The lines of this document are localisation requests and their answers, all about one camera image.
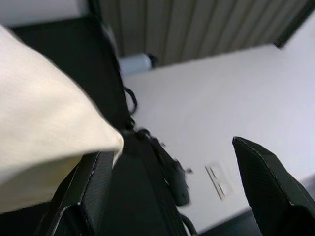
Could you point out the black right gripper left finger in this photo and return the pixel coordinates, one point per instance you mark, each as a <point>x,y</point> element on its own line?
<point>81,194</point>

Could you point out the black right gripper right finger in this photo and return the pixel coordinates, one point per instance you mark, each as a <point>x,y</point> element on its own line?
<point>270,186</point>

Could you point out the cream cartoon print quilt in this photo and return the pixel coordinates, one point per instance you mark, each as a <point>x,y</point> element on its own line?
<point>49,110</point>

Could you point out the large black fabric bag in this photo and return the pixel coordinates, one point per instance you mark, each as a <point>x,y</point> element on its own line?
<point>86,73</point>

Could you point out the white bottle with dark cap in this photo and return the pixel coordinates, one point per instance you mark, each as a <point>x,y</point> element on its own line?
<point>134,64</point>

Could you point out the white wall socket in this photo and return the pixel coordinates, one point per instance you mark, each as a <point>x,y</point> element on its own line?
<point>221,183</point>

